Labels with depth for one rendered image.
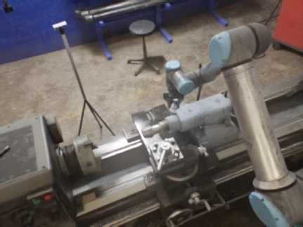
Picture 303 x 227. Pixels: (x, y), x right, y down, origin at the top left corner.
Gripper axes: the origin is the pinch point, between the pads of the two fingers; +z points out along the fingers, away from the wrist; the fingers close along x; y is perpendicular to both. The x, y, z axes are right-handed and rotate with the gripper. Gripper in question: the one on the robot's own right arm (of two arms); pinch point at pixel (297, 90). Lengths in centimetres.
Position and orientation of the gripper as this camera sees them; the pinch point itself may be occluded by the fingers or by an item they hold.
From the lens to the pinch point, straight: 188.3
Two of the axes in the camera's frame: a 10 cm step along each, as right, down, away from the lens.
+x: 8.6, -3.2, 3.9
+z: -2.4, 4.1, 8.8
